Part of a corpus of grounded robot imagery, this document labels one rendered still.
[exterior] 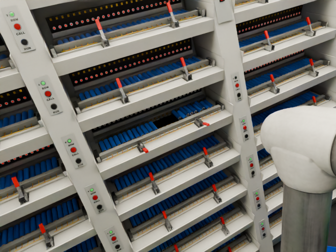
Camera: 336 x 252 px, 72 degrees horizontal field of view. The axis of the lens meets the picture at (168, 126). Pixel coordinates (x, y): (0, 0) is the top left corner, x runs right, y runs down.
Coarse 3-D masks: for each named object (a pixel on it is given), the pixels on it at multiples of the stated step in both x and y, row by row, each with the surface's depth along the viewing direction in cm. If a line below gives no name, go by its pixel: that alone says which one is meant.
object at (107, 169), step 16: (192, 96) 112; (208, 96) 115; (144, 112) 104; (224, 112) 104; (112, 128) 100; (192, 128) 98; (208, 128) 100; (96, 144) 97; (144, 144) 93; (160, 144) 92; (176, 144) 96; (96, 160) 89; (112, 160) 88; (128, 160) 88; (144, 160) 92
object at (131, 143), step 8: (200, 112) 102; (208, 112) 103; (184, 120) 99; (192, 120) 101; (160, 128) 96; (168, 128) 97; (144, 136) 94; (152, 136) 95; (120, 144) 92; (128, 144) 91; (136, 144) 93; (104, 152) 89; (112, 152) 90
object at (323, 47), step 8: (320, 0) 119; (328, 0) 115; (304, 8) 127; (312, 8) 124; (320, 8) 120; (328, 8) 117; (304, 16) 129; (328, 40) 122; (312, 48) 132; (320, 48) 128; (328, 48) 124; (328, 80) 130; (328, 88) 132
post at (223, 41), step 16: (208, 0) 89; (208, 32) 96; (224, 32) 92; (208, 48) 100; (224, 48) 94; (224, 64) 95; (240, 64) 99; (224, 80) 98; (240, 80) 100; (224, 96) 103; (240, 112) 104; (224, 128) 113; (240, 128) 106; (240, 144) 107; (240, 160) 111; (256, 160) 113; (256, 176) 116; (256, 224) 123
